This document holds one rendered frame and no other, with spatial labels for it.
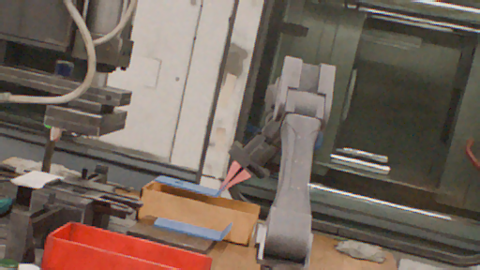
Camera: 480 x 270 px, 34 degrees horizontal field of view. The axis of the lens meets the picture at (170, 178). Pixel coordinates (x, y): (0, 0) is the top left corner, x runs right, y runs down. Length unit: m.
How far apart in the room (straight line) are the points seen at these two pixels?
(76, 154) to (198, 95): 0.37
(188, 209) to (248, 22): 0.54
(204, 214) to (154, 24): 0.61
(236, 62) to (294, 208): 0.76
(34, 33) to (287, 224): 0.55
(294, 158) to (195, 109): 0.74
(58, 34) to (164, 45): 0.69
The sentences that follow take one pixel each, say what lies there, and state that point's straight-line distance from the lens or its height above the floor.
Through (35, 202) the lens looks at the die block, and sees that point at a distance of 1.41.
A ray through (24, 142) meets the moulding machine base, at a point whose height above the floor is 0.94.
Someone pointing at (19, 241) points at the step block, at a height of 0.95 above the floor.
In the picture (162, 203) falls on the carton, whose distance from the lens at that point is 1.68.
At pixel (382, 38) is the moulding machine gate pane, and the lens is 1.95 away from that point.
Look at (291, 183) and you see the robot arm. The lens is 1.30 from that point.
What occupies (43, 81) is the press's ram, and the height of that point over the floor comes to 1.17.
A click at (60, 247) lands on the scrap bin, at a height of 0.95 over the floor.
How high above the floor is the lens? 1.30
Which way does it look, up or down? 10 degrees down
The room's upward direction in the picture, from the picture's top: 12 degrees clockwise
